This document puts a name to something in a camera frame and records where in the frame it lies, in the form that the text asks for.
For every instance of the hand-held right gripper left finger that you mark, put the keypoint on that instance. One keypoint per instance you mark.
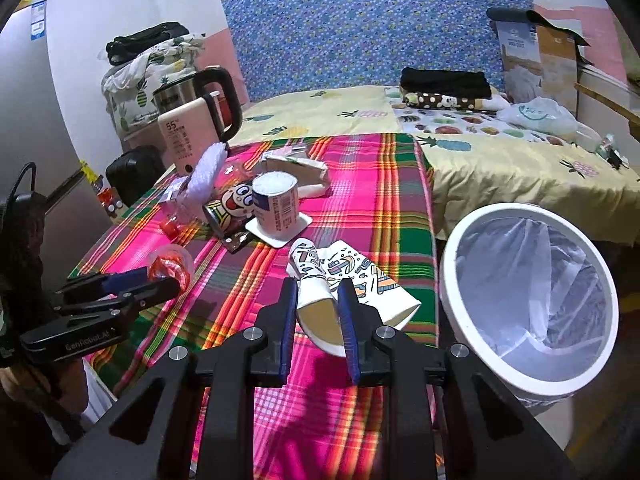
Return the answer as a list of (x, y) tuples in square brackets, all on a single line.
[(288, 332)]

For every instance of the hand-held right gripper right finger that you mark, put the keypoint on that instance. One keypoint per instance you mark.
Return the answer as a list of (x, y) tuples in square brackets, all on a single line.
[(348, 332)]

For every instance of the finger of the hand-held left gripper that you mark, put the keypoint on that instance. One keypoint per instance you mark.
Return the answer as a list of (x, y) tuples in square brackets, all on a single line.
[(145, 295), (127, 277)]

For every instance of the patterned white paper cup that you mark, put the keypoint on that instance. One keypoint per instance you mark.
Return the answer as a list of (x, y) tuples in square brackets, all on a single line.
[(372, 285), (315, 305)]

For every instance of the clear red plastic cup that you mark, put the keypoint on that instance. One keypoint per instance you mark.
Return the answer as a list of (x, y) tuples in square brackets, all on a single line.
[(172, 265)]

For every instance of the brown snack wrapper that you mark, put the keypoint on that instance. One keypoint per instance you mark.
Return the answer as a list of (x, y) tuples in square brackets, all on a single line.
[(236, 242)]

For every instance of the person's left forearm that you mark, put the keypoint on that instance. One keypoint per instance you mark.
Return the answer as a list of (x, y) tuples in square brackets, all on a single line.
[(20, 382)]

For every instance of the clear bottle with red cap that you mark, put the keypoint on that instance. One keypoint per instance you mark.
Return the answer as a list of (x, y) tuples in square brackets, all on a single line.
[(175, 222)]

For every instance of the red toy car box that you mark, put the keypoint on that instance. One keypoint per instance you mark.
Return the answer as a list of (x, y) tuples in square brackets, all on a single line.
[(107, 202)]

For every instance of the black suitcase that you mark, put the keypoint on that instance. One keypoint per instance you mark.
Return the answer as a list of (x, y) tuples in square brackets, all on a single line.
[(135, 175)]

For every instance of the white square coaster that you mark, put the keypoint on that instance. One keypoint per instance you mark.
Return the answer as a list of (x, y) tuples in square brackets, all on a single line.
[(300, 225)]

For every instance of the cartoon face drink can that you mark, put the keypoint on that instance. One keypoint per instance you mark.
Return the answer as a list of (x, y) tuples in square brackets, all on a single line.
[(230, 207)]

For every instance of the white tub with blue label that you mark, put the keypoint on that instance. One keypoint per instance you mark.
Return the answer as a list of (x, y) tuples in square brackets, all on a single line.
[(275, 205)]

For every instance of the pink green plaid tablecloth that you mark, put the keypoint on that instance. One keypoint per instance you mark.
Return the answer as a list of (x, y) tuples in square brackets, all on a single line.
[(360, 200)]

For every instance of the white fluffy brush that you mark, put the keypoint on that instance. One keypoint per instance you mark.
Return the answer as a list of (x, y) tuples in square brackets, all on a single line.
[(207, 170)]

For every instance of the pink steel electric kettle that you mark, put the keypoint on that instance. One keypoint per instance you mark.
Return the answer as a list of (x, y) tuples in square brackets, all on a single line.
[(182, 135)]

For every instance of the grey refrigerator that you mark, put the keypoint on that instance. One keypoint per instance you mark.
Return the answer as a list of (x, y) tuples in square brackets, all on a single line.
[(35, 125)]

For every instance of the pineapple print bedding pile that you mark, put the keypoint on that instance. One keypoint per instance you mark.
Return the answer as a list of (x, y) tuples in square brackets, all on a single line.
[(130, 90)]

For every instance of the white plastic bin liner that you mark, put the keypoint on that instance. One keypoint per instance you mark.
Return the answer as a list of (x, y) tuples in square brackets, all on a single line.
[(550, 300)]

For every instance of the yellow pineapple print blanket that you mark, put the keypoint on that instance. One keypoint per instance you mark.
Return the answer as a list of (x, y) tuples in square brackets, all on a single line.
[(500, 180)]

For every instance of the white fruit print sheet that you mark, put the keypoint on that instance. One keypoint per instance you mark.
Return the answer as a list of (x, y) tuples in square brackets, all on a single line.
[(450, 122)]

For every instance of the black bag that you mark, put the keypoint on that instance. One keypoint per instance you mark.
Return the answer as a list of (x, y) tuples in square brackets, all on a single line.
[(145, 40)]

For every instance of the brown polka dot cloth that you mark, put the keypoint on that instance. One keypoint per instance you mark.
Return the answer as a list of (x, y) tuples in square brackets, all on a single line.
[(435, 101)]

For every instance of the black folded clothes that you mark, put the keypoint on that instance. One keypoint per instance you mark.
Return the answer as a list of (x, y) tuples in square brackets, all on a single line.
[(445, 82)]

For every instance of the white plastic bag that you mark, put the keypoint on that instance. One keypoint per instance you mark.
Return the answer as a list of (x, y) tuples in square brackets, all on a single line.
[(537, 115)]

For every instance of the blue floral mattress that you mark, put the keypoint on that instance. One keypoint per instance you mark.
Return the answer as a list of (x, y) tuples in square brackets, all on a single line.
[(375, 35)]

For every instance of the small bottles cluster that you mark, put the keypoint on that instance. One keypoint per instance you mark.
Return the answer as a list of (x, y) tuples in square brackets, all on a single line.
[(611, 150)]

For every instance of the open cardboard box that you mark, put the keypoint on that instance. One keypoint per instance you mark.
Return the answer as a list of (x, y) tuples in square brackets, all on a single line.
[(555, 60)]

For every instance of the wooden furniture frame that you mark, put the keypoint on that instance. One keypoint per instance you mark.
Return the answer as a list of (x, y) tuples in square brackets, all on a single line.
[(607, 95)]

